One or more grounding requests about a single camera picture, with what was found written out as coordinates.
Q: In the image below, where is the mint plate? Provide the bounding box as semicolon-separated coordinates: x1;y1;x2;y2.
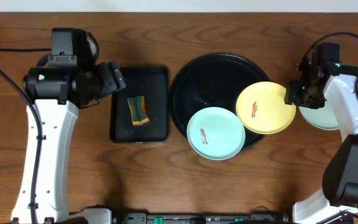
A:
186;107;246;161
299;101;339;131

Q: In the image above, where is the orange green sponge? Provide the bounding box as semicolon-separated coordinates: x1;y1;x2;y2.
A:
127;96;150;126

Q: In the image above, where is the yellow plate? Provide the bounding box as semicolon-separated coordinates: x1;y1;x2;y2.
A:
236;82;296;134

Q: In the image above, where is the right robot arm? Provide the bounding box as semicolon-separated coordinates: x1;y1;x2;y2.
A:
285;62;358;223

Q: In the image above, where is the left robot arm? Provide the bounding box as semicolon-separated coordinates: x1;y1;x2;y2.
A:
11;55;126;223

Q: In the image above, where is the black rectangular tray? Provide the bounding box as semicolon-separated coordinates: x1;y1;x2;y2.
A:
109;66;168;142

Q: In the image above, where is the black round tray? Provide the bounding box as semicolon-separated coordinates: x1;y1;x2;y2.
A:
168;53;270;137

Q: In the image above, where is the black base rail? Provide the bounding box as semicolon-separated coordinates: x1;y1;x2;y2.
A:
112;213;290;224

